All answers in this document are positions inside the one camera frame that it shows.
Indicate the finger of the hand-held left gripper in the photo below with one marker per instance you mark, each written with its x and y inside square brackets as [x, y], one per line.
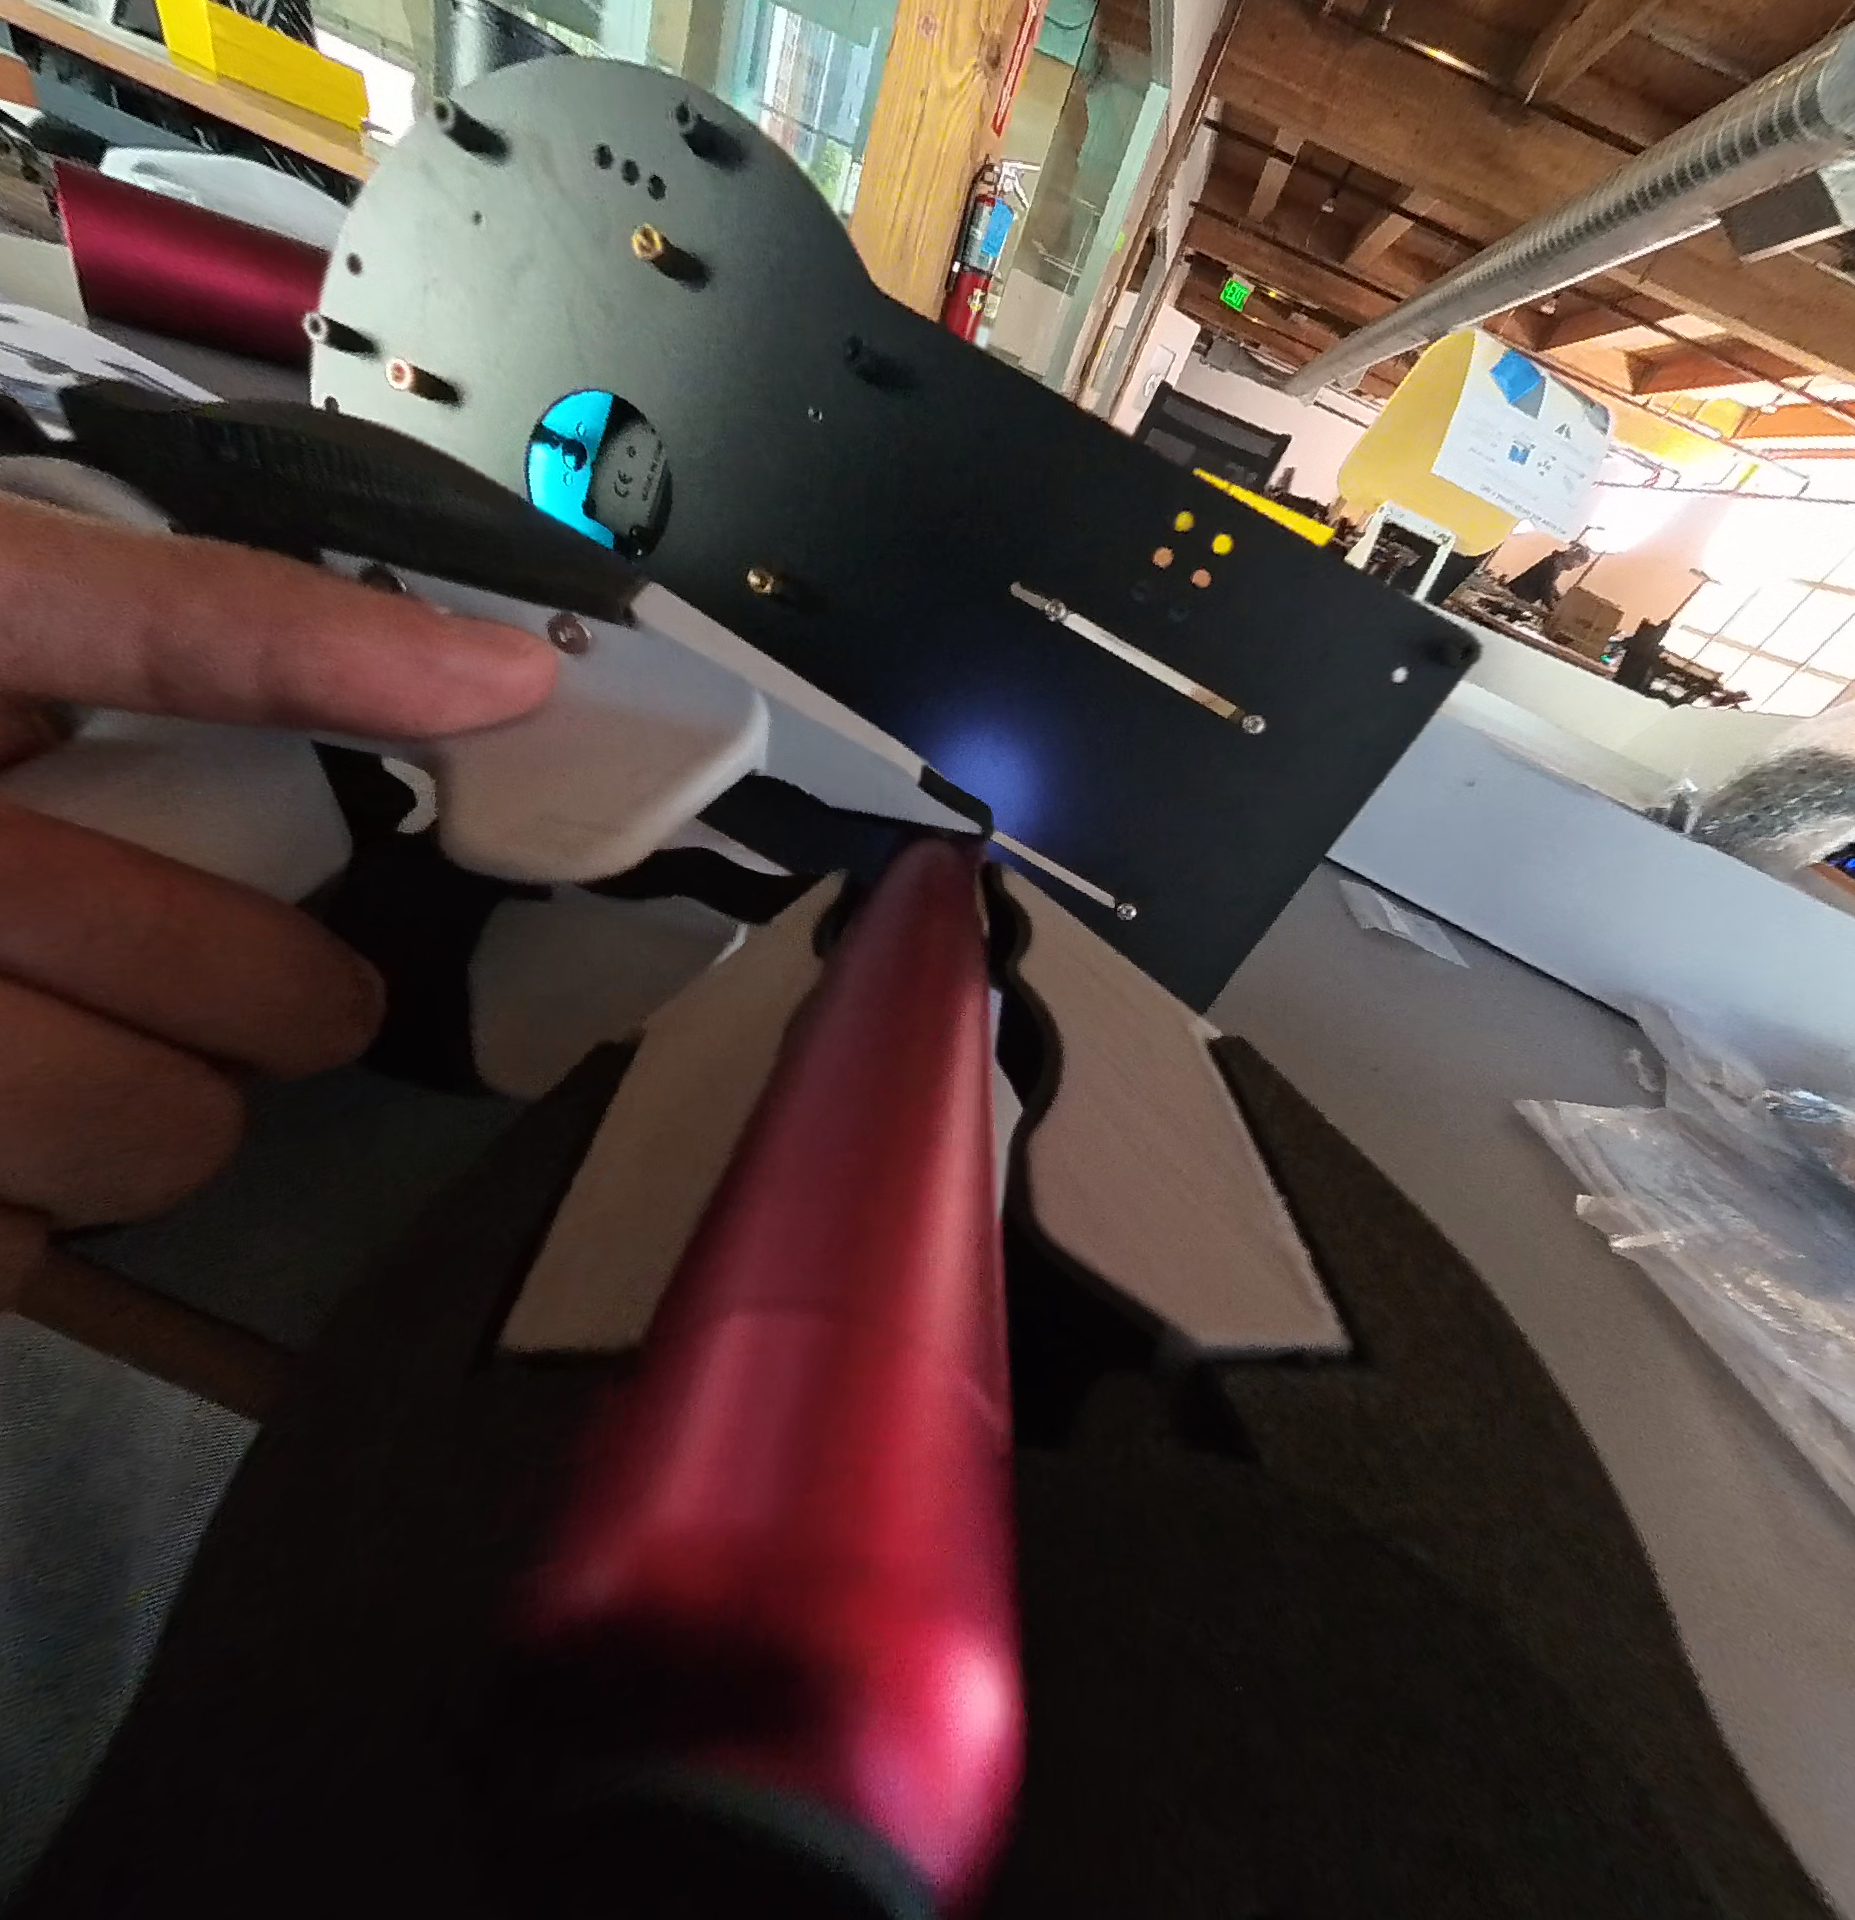
[838, 749]

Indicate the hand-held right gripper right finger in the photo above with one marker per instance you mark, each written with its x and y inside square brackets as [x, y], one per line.
[1182, 1185]

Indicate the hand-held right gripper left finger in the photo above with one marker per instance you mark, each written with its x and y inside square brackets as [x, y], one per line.
[673, 1156]

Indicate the red electric screwdriver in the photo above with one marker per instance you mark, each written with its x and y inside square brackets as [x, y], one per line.
[838, 1275]

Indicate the black metal panel with standoffs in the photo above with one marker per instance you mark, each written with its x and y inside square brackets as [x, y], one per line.
[929, 496]

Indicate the person's left hand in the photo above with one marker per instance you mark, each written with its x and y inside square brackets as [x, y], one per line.
[147, 630]

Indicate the red metallic cylinder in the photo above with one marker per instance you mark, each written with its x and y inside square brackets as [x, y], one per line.
[177, 264]

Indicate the yellow box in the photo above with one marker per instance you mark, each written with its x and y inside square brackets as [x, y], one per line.
[260, 53]

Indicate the wooden shelf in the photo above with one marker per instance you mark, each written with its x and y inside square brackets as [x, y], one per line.
[118, 67]

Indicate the black office chair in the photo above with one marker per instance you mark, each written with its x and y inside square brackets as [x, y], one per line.
[1214, 439]

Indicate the long white box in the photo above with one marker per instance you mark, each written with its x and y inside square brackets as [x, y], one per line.
[1557, 855]

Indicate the red fire extinguisher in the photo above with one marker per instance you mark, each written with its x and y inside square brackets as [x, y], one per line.
[972, 264]

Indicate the clear plastic bags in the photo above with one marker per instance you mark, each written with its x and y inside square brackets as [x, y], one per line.
[1751, 1200]

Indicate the wooden pillar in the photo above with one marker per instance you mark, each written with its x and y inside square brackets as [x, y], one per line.
[941, 143]

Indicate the yellow white sign board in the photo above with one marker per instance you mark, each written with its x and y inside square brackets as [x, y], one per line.
[1408, 442]

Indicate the bubble wrap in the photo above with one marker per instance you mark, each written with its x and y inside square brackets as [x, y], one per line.
[1799, 797]

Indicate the silver ventilation duct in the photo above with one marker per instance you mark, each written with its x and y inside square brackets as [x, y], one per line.
[1618, 195]

